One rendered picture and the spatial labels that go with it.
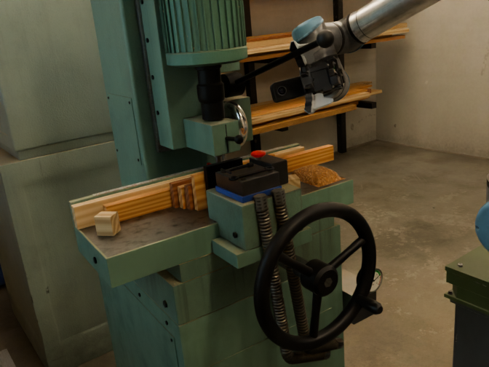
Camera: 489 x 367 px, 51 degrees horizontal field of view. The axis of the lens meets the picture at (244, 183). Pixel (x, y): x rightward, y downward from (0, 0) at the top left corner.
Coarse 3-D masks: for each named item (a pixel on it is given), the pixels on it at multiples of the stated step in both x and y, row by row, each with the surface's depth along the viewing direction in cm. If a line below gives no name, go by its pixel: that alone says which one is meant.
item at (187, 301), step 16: (336, 224) 120; (320, 240) 118; (336, 240) 121; (304, 256) 116; (320, 256) 119; (160, 272) 105; (224, 272) 105; (240, 272) 107; (144, 288) 115; (160, 288) 105; (176, 288) 99; (192, 288) 101; (208, 288) 103; (224, 288) 105; (240, 288) 108; (160, 304) 108; (176, 304) 100; (192, 304) 102; (208, 304) 104; (224, 304) 106; (176, 320) 101
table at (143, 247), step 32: (320, 192) 115; (352, 192) 120; (128, 224) 104; (160, 224) 103; (192, 224) 101; (96, 256) 95; (128, 256) 92; (160, 256) 96; (192, 256) 99; (224, 256) 98; (256, 256) 96
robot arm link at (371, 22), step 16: (384, 0) 127; (400, 0) 124; (416, 0) 122; (432, 0) 121; (352, 16) 136; (368, 16) 131; (384, 16) 128; (400, 16) 127; (352, 32) 136; (368, 32) 134; (352, 48) 141
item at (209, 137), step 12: (192, 120) 116; (204, 120) 115; (216, 120) 114; (228, 120) 112; (192, 132) 117; (204, 132) 112; (216, 132) 110; (228, 132) 111; (192, 144) 119; (204, 144) 113; (216, 144) 110; (228, 144) 112; (216, 156) 111
